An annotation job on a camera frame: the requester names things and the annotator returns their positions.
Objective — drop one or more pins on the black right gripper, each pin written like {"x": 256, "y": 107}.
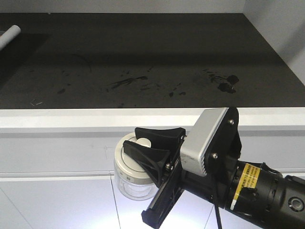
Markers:
{"x": 153, "y": 161}

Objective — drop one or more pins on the glass jar with cream lid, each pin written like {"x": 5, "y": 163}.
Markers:
{"x": 130, "y": 178}

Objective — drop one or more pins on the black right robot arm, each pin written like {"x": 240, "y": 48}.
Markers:
{"x": 251, "y": 191}

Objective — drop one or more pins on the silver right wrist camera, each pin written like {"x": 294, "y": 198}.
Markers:
{"x": 205, "y": 140}

